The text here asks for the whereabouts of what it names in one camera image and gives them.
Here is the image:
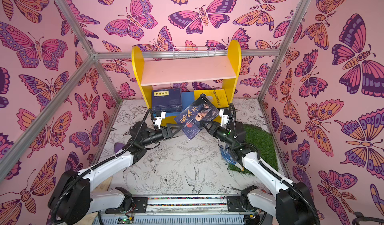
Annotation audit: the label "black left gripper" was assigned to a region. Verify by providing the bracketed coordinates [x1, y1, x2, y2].
[138, 126, 181, 150]

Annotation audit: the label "blue book yellow label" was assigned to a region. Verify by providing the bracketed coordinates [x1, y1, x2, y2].
[152, 105, 183, 113]

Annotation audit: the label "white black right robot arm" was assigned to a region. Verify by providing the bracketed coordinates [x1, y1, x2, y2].
[201, 121, 320, 225]

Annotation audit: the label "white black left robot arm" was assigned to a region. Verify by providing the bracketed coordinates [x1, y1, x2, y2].
[48, 122, 182, 225]

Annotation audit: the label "green artificial grass mat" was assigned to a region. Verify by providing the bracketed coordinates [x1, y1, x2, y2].
[243, 124, 279, 170]

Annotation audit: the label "purple egg-shaped sponge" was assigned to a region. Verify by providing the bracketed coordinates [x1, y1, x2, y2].
[114, 143, 125, 154]

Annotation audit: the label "yellow bookshelf pink blue shelves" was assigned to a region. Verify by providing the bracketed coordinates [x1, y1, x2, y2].
[131, 40, 242, 109]

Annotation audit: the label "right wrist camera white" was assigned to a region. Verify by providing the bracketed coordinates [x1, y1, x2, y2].
[219, 109, 230, 127]

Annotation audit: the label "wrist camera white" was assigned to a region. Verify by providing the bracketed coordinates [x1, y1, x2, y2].
[219, 109, 230, 127]
[153, 111, 166, 129]

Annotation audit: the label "black corrugated left cable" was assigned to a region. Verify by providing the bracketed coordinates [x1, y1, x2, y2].
[49, 108, 157, 224]

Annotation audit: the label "black corrugated cable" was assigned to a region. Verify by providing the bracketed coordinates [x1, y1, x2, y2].
[228, 103, 321, 225]
[49, 108, 157, 224]

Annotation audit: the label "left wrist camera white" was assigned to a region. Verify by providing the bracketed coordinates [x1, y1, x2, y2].
[153, 111, 166, 129]

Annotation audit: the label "black corrugated right cable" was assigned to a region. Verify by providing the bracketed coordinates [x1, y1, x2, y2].
[228, 103, 321, 225]

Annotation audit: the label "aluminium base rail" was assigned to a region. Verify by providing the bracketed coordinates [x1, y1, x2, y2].
[100, 191, 271, 225]

